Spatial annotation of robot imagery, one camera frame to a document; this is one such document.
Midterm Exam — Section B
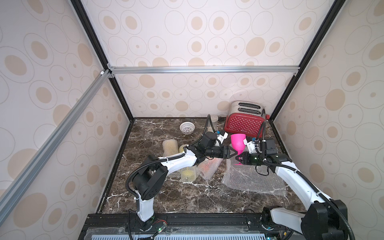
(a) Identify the horizontal aluminium frame bar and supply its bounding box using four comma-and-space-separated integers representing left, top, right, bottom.
110, 66, 300, 75

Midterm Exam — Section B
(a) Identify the clear bubble wrap sheet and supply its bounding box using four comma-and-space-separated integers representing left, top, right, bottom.
222, 158, 287, 196

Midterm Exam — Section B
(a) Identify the white perforated strainer bowl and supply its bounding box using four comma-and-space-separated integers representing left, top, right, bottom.
180, 122, 195, 135

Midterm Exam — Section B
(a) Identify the orange glass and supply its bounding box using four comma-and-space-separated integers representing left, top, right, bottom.
198, 158, 223, 181

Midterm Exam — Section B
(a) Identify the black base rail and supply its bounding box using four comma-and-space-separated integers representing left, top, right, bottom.
79, 212, 304, 240

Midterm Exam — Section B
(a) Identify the beige glass in bubble wrap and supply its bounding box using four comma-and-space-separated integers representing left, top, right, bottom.
163, 139, 179, 157

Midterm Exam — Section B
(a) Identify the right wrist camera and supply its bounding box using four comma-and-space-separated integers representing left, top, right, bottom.
260, 138, 278, 155

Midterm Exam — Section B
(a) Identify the red polka dot toaster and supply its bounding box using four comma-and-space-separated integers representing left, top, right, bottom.
224, 101, 270, 139

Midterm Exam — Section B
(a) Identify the clear jar with powder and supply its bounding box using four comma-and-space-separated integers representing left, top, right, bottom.
211, 116, 219, 126

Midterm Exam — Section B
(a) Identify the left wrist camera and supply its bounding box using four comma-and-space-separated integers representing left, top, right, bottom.
217, 132, 229, 144

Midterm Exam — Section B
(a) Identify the yellow glass in bubble wrap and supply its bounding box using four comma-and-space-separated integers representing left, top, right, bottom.
179, 166, 200, 183

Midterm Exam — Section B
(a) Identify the pink plastic wine glass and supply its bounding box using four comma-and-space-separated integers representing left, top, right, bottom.
231, 134, 246, 155

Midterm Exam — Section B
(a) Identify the left diagonal aluminium frame bar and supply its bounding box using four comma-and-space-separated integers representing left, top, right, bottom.
1, 69, 112, 224

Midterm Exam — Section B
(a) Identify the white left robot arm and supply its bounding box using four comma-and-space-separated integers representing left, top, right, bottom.
126, 132, 238, 223

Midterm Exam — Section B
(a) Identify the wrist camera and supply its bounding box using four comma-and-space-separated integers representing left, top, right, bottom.
260, 138, 278, 155
217, 132, 229, 144

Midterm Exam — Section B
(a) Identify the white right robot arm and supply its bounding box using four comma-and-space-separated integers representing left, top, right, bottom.
231, 134, 355, 240

